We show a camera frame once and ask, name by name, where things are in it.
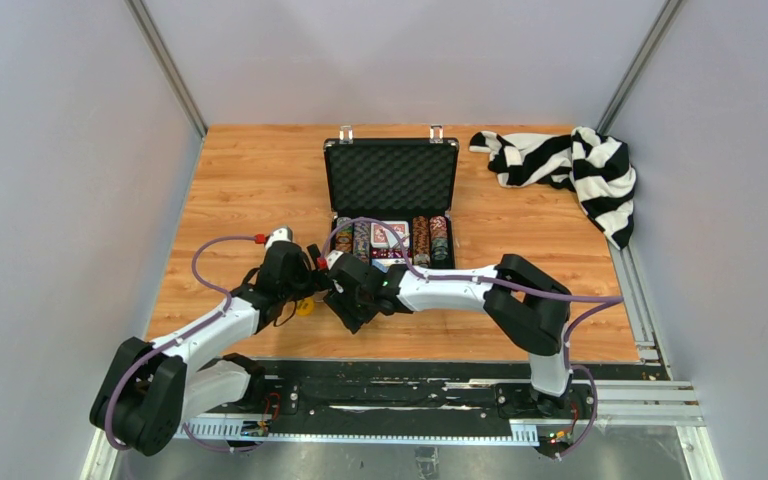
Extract mixed chip column far left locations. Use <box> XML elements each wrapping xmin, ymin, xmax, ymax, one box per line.
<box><xmin>334</xmin><ymin>217</ymin><xmax>354</xmax><ymax>254</ymax></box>

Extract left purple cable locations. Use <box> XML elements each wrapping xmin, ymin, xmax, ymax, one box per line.
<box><xmin>103</xmin><ymin>234</ymin><xmax>269</xmax><ymax>455</ymax></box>

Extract orange black chip column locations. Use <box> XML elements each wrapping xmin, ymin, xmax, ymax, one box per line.
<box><xmin>411</xmin><ymin>216</ymin><xmax>431</xmax><ymax>268</ymax></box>

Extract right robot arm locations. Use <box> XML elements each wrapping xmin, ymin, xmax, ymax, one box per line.
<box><xmin>323</xmin><ymin>251</ymin><xmax>572</xmax><ymax>417</ymax></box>

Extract black white striped cloth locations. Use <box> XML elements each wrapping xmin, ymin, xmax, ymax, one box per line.
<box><xmin>469</xmin><ymin>126</ymin><xmax>637</xmax><ymax>250</ymax></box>

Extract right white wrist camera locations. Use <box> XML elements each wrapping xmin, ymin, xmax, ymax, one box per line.
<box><xmin>324</xmin><ymin>250</ymin><xmax>347</xmax><ymax>270</ymax></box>

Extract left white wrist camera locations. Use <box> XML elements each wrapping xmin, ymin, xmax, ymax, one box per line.
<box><xmin>265</xmin><ymin>226</ymin><xmax>293</xmax><ymax>250</ymax></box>

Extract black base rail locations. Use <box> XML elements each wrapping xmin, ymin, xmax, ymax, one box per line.
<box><xmin>102</xmin><ymin>358</ymin><xmax>703</xmax><ymax>458</ymax></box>

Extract red backed card deck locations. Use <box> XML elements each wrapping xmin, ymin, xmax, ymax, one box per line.
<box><xmin>370</xmin><ymin>220</ymin><xmax>410</xmax><ymax>249</ymax></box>

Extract yellow round button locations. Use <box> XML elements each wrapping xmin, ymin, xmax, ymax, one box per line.
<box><xmin>296</xmin><ymin>297</ymin><xmax>316</xmax><ymax>317</ymax></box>

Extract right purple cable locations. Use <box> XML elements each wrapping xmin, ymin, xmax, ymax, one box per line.
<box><xmin>316</xmin><ymin>217</ymin><xmax>625</xmax><ymax>458</ymax></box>

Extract blue tan chip column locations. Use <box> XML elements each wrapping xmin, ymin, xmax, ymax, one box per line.
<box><xmin>352</xmin><ymin>220</ymin><xmax>371</xmax><ymax>263</ymax></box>

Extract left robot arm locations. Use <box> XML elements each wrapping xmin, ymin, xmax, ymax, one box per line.
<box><xmin>89</xmin><ymin>230</ymin><xmax>322</xmax><ymax>456</ymax></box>

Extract purple cable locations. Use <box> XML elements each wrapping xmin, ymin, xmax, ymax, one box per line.
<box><xmin>316</xmin><ymin>217</ymin><xmax>625</xmax><ymax>458</ymax></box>
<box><xmin>103</xmin><ymin>234</ymin><xmax>269</xmax><ymax>455</ymax></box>

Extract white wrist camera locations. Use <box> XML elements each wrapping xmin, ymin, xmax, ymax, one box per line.
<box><xmin>265</xmin><ymin>226</ymin><xmax>293</xmax><ymax>250</ymax></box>
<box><xmin>324</xmin><ymin>250</ymin><xmax>347</xmax><ymax>270</ymax></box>

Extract blue backed playing cards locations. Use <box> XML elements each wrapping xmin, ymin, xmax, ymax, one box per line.
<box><xmin>372</xmin><ymin>259</ymin><xmax>392</xmax><ymax>272</ymax></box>

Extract black aluminium poker case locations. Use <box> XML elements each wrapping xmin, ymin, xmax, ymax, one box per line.
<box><xmin>323</xmin><ymin>125</ymin><xmax>460</xmax><ymax>269</ymax></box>

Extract red dice in case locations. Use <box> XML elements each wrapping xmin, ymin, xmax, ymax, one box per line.
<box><xmin>370</xmin><ymin>248</ymin><xmax>412</xmax><ymax>259</ymax></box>

